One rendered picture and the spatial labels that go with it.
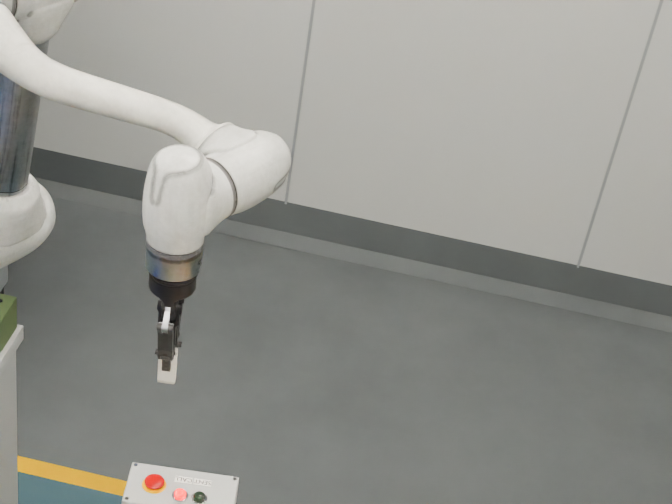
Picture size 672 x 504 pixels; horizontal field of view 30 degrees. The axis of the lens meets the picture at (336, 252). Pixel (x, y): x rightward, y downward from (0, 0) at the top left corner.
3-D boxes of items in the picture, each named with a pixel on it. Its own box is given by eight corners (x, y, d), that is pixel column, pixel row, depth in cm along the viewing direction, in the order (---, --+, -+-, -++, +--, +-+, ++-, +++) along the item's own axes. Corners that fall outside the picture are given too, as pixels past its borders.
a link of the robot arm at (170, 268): (208, 226, 196) (205, 257, 200) (151, 219, 196) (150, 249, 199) (199, 260, 189) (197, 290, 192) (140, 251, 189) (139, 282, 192)
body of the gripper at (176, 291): (192, 287, 192) (189, 333, 198) (200, 256, 199) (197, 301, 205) (144, 280, 192) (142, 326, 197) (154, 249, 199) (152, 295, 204)
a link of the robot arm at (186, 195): (175, 267, 186) (235, 234, 195) (180, 181, 177) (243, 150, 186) (126, 236, 191) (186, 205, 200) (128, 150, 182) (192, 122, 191)
